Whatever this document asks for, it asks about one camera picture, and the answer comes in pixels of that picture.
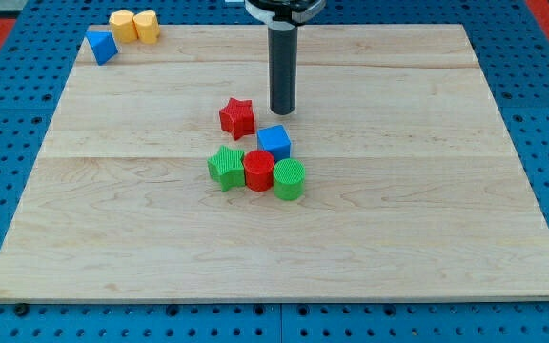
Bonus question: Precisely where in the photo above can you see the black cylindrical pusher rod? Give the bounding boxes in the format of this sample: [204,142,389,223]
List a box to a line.
[268,26,297,115]

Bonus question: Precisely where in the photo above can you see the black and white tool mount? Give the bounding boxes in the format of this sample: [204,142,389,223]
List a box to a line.
[244,0,326,25]

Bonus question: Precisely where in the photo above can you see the red star block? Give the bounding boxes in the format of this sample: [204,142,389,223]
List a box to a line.
[219,97,256,140]

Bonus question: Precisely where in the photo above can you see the green star block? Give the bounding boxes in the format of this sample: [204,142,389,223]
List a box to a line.
[207,145,245,192]

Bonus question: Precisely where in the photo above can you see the yellow hexagon block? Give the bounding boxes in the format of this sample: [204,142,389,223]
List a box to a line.
[109,10,138,43]

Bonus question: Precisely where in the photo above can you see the blue cube block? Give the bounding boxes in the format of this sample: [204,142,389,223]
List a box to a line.
[256,125,292,162]

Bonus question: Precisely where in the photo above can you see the red cylinder block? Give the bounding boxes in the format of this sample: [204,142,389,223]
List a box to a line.
[243,150,275,192]

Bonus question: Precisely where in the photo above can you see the yellow rounded block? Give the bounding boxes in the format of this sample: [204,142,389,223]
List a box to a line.
[133,10,160,44]

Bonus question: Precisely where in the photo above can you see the green cylinder block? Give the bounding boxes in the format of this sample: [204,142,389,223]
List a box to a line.
[273,158,305,201]

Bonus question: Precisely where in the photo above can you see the blue triangle block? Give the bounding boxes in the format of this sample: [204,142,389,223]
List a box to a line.
[86,31,118,66]

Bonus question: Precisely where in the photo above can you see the wooden board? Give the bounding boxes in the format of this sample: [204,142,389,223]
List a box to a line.
[0,24,549,304]

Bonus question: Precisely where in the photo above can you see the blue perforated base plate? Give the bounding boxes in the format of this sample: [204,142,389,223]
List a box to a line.
[0,0,549,342]

